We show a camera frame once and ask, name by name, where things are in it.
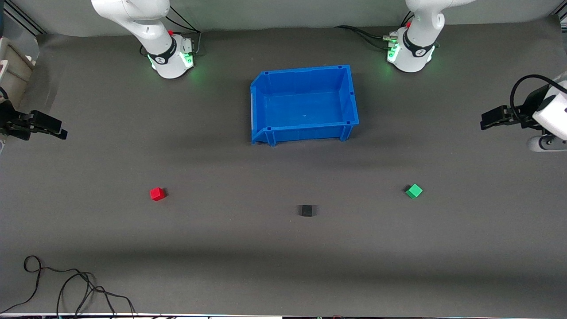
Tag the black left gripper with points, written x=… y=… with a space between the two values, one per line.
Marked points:
x=525 y=109

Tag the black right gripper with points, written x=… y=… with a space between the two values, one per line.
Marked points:
x=9 y=120

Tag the green cube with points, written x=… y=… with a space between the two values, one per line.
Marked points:
x=413 y=191

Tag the red cube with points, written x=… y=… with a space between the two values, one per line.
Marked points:
x=157 y=194

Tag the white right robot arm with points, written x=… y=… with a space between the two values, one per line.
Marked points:
x=150 y=26

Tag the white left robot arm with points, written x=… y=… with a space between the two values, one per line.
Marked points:
x=418 y=31

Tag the black cube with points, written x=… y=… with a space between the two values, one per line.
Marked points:
x=306 y=210

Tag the beige plastic box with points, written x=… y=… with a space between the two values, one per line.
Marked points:
x=13 y=71

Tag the blue plastic bin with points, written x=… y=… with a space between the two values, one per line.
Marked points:
x=305 y=104

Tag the dark aluminium frame rail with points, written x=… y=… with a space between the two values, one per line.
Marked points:
x=562 y=17
x=24 y=17

